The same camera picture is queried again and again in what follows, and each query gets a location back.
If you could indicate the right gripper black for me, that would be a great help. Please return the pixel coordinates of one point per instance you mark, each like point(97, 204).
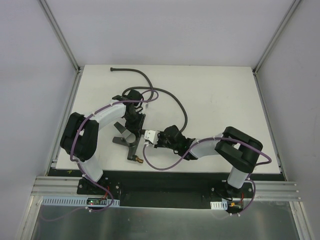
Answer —
point(160, 140)

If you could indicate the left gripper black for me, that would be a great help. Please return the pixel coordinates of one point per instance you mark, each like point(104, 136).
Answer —
point(136, 127)

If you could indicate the dark grey faucet valve fitting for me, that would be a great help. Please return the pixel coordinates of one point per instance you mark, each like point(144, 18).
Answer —
point(128, 139)

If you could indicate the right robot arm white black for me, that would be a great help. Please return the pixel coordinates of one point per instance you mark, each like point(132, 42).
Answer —
point(236, 147)

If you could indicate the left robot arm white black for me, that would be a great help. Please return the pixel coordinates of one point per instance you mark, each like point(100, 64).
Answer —
point(80, 136)

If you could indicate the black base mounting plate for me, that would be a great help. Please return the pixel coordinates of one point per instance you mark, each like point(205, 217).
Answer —
point(179, 190)

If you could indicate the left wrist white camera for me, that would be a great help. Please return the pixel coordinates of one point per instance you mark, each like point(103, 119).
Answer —
point(147, 106)

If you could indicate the wrist white camera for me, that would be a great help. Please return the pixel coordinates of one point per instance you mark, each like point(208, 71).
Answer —
point(147, 106)
point(151, 136)

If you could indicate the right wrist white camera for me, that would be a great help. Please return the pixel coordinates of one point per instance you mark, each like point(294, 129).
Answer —
point(151, 136)

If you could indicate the left aluminium frame post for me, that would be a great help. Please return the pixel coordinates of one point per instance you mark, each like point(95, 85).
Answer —
point(59, 34)

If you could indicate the aluminium frame post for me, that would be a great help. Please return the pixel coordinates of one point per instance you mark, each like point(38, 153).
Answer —
point(293, 7)
point(59, 34)

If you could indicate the right white cable duct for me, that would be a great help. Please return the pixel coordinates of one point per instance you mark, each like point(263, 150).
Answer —
point(219, 205)

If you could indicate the white cable duct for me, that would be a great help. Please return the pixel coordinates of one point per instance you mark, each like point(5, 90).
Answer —
point(70, 201)
point(219, 205)

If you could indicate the left white cable duct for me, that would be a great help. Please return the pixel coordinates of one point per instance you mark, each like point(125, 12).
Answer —
point(70, 201)

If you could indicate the front aluminium rail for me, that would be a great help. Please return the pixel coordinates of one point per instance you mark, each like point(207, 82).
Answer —
point(286, 191)

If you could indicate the right aluminium frame post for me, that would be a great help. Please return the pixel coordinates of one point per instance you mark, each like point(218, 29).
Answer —
point(293, 7)

